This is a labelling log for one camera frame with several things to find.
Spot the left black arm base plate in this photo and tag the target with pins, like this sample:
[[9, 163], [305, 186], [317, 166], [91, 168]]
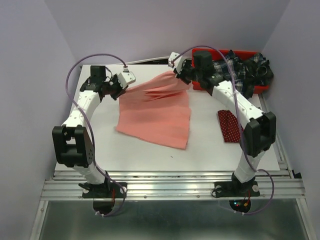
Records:
[[108, 198]]

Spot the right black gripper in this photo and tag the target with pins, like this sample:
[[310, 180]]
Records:
[[185, 64]]

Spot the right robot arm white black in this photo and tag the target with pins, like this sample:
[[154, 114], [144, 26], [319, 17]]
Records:
[[258, 128]]

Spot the plaid navy skirt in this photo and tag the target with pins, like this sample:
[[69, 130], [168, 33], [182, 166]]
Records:
[[248, 74]]

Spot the aluminium frame rail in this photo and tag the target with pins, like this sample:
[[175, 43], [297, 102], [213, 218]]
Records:
[[169, 190]]

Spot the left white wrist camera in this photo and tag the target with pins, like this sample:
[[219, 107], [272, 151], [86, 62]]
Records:
[[125, 79]]

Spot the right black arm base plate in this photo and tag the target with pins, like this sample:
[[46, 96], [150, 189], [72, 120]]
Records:
[[240, 194]]

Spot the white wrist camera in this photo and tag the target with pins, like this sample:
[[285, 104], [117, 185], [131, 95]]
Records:
[[175, 60], [125, 79]]

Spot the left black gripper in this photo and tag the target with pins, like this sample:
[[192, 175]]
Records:
[[120, 90]]

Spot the pink pleated skirt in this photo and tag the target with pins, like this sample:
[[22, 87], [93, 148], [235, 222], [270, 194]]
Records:
[[157, 111]]

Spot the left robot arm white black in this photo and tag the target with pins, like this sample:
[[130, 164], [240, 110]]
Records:
[[74, 143]]

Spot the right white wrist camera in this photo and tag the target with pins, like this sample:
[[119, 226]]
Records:
[[175, 60]]

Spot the red polka dot skirt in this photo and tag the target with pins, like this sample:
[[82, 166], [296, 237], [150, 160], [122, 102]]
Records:
[[229, 126]]

